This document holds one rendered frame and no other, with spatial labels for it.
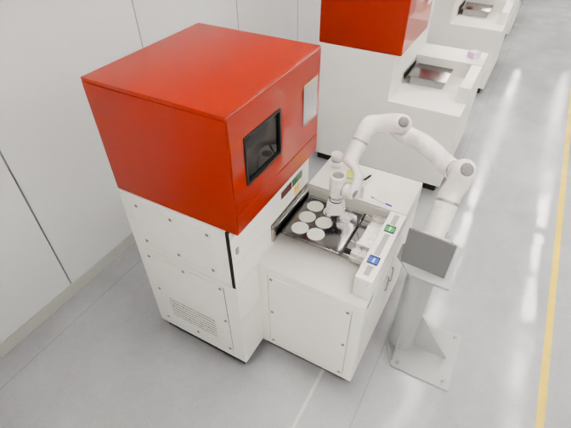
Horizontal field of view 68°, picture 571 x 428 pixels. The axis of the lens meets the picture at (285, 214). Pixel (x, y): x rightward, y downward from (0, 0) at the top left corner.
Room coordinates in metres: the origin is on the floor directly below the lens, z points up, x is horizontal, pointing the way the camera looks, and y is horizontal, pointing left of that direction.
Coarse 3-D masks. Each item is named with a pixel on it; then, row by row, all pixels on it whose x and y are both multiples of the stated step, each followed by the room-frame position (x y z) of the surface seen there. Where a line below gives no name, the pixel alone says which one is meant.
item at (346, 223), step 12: (324, 204) 1.95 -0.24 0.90; (324, 216) 1.84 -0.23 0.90; (348, 216) 1.84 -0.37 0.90; (360, 216) 1.84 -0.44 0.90; (288, 228) 1.74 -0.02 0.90; (324, 228) 1.73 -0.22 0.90; (336, 228) 1.73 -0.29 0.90; (348, 228) 1.73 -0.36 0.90; (312, 240) 1.64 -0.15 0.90; (324, 240) 1.64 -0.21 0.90; (336, 240) 1.64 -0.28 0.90
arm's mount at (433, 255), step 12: (408, 240) 1.55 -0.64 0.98; (420, 240) 1.52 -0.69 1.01; (432, 240) 1.49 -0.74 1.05; (444, 240) 1.46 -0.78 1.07; (408, 252) 1.54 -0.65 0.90; (420, 252) 1.51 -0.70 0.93; (432, 252) 1.48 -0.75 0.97; (444, 252) 1.45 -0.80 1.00; (420, 264) 1.50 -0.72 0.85; (432, 264) 1.47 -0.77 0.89; (444, 264) 1.44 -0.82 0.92; (444, 276) 1.43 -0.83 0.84
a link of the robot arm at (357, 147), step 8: (352, 144) 1.89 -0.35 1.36; (360, 144) 1.88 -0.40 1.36; (352, 152) 1.86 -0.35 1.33; (360, 152) 1.86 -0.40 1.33; (344, 160) 1.85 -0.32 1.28; (352, 160) 1.83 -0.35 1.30; (352, 168) 1.79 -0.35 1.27; (360, 176) 1.77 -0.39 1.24; (352, 184) 1.73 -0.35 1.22; (360, 184) 1.75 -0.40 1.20; (344, 192) 1.72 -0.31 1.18; (352, 192) 1.70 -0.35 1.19
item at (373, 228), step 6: (372, 222) 1.80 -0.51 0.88; (366, 228) 1.75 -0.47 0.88; (372, 228) 1.75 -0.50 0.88; (378, 228) 1.75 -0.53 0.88; (366, 234) 1.70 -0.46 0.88; (372, 234) 1.70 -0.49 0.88; (366, 240) 1.65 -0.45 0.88; (372, 240) 1.65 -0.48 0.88; (366, 252) 1.56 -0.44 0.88; (354, 258) 1.52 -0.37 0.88
